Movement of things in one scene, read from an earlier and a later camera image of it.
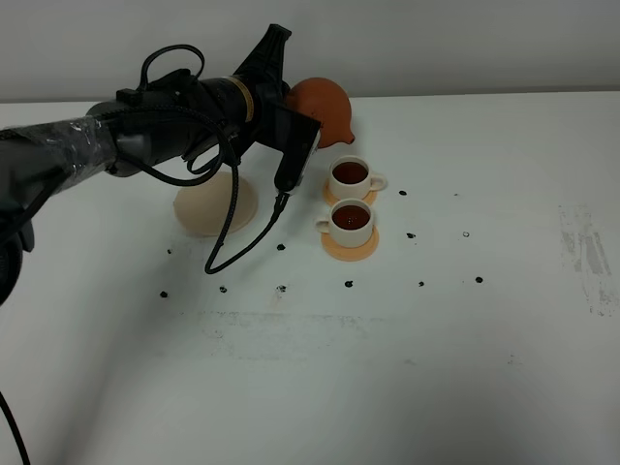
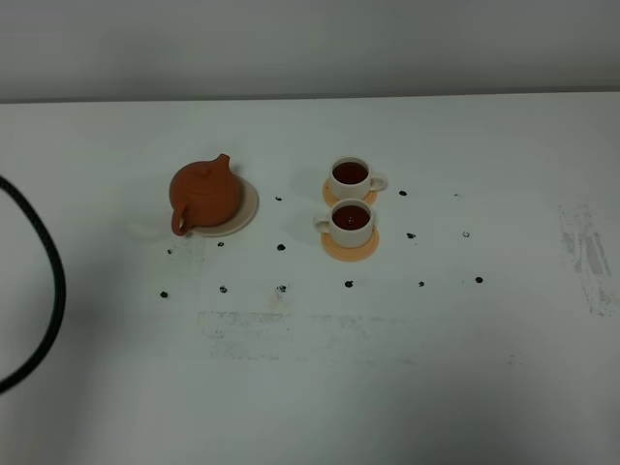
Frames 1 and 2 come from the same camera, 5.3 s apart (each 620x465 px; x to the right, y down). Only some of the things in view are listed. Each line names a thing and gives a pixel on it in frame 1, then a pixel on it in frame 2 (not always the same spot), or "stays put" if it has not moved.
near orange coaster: (351, 254) stays put
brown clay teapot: (326, 103) -> (203, 194)
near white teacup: (350, 223) stays put
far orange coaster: (370, 198) stays put
